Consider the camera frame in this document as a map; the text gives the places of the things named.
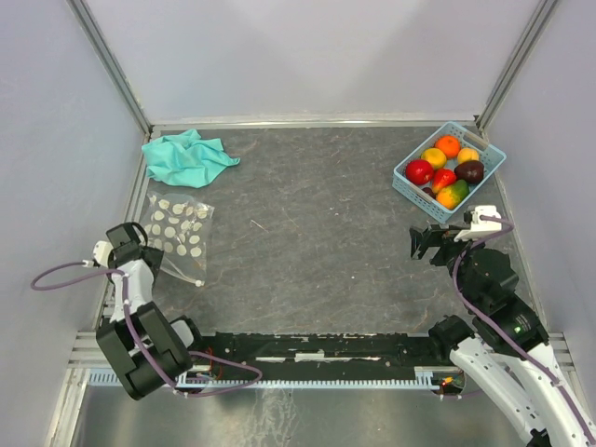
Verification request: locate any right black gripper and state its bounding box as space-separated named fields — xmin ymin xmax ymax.
xmin=407 ymin=223 xmax=484 ymax=309

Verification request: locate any clear dotted zip bag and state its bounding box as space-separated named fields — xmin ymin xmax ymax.
xmin=141 ymin=191 xmax=214 ymax=288

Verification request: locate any green orange mango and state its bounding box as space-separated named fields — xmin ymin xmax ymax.
xmin=436 ymin=180 xmax=469 ymax=210

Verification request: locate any red apple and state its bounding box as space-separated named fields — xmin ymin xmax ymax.
xmin=404 ymin=159 xmax=435 ymax=186

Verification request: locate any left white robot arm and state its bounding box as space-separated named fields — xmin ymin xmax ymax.
xmin=94 ymin=222 xmax=206 ymax=400

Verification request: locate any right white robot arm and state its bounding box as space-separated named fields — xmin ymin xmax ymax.
xmin=409 ymin=216 xmax=595 ymax=446

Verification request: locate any small dark plum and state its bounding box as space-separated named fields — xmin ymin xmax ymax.
xmin=423 ymin=187 xmax=436 ymax=199

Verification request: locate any red strawberry pear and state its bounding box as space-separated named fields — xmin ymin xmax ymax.
xmin=431 ymin=169 xmax=457 ymax=195

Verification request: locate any dark purple avocado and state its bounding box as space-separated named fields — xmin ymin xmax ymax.
xmin=454 ymin=160 xmax=484 ymax=185

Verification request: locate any yellow orange fruit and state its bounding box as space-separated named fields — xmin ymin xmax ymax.
xmin=420 ymin=147 xmax=448 ymax=170

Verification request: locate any orange tangerine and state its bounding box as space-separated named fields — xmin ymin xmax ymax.
xmin=434 ymin=135 xmax=461 ymax=159

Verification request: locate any teal crumpled cloth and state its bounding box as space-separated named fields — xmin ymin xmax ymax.
xmin=142 ymin=129 xmax=240 ymax=189

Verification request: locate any light blue plastic basket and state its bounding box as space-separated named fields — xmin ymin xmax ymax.
xmin=392 ymin=121 xmax=507 ymax=224

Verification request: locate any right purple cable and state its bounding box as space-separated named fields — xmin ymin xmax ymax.
xmin=437 ymin=214 xmax=596 ymax=443

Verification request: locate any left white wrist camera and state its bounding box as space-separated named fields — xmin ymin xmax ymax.
xmin=83 ymin=240 xmax=113 ymax=268

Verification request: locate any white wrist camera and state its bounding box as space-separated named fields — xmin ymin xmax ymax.
xmin=454 ymin=205 xmax=503 ymax=241
xmin=83 ymin=240 xmax=113 ymax=268

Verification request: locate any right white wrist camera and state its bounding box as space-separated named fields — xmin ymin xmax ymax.
xmin=454 ymin=205 xmax=503 ymax=241

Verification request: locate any aluminium frame rail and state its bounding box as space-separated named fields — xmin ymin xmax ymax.
xmin=67 ymin=332 xmax=111 ymax=369

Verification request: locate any light blue cable duct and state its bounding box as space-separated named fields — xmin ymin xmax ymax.
xmin=88 ymin=369 xmax=440 ymax=391

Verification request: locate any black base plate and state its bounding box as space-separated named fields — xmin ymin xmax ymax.
xmin=203 ymin=332 xmax=454 ymax=380

